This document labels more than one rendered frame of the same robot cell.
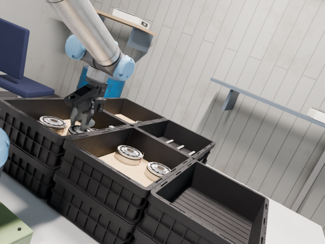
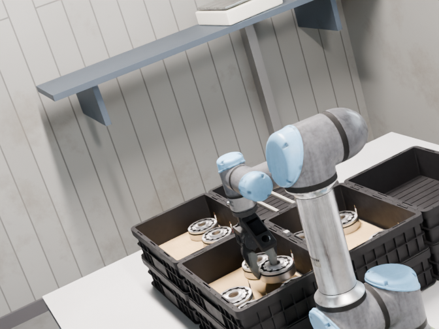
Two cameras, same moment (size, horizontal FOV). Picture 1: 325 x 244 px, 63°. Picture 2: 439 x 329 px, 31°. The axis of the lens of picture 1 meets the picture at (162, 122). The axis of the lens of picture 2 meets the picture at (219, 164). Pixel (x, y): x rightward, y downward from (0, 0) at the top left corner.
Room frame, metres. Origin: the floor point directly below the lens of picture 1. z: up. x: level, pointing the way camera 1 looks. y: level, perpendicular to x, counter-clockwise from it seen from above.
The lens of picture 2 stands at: (-0.54, 1.61, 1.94)
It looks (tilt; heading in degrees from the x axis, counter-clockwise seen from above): 20 degrees down; 319
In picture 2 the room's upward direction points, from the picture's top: 17 degrees counter-clockwise
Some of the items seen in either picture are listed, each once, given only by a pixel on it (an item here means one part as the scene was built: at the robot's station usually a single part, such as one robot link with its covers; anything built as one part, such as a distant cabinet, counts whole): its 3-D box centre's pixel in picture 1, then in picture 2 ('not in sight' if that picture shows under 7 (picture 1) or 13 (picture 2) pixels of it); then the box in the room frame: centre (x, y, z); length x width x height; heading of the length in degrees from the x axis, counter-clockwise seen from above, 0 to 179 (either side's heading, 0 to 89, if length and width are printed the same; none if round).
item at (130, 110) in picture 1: (124, 120); (197, 241); (1.33, 0.19, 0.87); 0.40 x 0.30 x 0.11; 160
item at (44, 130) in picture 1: (71, 116); (251, 266); (0.95, 0.32, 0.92); 0.40 x 0.30 x 0.02; 160
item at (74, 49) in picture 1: (88, 51); (257, 181); (0.85, 0.30, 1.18); 0.11 x 0.11 x 0.08; 68
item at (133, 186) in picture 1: (136, 153); (339, 220); (0.85, 0.04, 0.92); 0.40 x 0.30 x 0.02; 160
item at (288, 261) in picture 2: (82, 131); (276, 265); (0.92, 0.26, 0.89); 0.10 x 0.10 x 0.01
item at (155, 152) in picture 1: (131, 166); (343, 235); (0.85, 0.04, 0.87); 0.40 x 0.30 x 0.11; 160
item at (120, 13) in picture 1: (131, 19); not in sight; (3.21, 0.76, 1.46); 0.37 x 0.35 x 0.09; 69
